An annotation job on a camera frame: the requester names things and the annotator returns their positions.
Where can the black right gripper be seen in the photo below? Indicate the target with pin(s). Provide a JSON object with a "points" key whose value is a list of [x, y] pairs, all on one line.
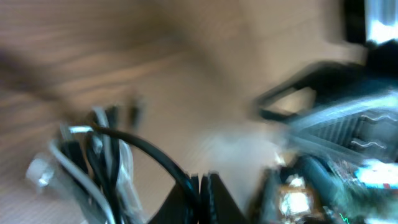
{"points": [[344, 168]]}

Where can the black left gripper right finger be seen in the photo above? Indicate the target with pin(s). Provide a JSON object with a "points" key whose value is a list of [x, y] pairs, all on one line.
{"points": [[217, 204]]}

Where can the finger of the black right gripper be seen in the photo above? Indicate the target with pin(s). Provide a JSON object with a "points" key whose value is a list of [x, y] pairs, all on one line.
{"points": [[331, 81]]}

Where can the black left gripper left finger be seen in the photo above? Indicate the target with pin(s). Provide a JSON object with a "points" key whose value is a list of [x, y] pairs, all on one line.
{"points": [[178, 207]]}

